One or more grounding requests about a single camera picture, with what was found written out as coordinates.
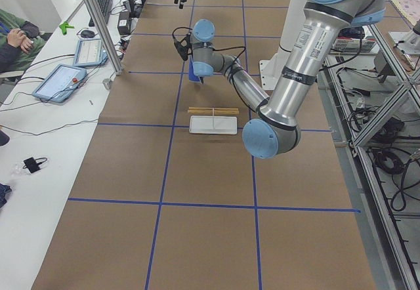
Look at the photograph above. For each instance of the seated person in green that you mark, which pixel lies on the seated person in green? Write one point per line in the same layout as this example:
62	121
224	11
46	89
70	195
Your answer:
21	42

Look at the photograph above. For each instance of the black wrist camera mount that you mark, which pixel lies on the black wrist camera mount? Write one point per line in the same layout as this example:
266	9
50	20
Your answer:
183	46

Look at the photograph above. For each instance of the black computer mouse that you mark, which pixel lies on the black computer mouse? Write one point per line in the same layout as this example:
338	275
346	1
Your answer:
87	34

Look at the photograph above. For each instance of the white rack with wooden bars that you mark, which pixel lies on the white rack with wooden bars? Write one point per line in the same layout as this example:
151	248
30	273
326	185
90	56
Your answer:
213	121

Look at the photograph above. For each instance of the aluminium frame post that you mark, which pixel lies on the aluminium frame post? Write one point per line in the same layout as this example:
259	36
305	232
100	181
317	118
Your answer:
102	29

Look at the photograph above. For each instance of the green plastic clamp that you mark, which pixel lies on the green plastic clamp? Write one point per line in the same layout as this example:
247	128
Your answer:
64	27

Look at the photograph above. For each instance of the black power brick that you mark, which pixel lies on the black power brick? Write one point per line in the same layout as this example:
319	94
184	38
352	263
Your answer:
124	23

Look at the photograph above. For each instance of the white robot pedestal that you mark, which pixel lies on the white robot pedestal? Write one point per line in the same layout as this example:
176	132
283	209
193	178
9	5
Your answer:
270	70

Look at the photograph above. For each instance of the aluminium frame cell structure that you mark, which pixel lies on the aluminium frame cell structure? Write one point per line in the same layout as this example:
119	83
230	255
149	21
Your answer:
374	107

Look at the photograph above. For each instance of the far blue teach pendant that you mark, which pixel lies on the far blue teach pendant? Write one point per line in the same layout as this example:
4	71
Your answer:
89	53

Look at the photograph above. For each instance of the small black adapter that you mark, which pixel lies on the small black adapter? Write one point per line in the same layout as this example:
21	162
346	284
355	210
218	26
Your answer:
34	164

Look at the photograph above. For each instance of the black keyboard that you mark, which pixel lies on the black keyboard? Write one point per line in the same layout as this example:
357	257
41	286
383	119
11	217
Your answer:
105	7

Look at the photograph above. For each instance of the blue teach pendant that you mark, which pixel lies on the blue teach pendant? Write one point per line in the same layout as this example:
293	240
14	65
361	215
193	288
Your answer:
60	83
89	53

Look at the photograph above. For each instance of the near blue teach pendant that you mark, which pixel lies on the near blue teach pendant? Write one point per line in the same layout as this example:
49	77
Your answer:
60	83

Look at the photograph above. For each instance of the small metal cylinder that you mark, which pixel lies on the small metal cylinder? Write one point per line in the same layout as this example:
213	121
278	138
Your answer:
107	83

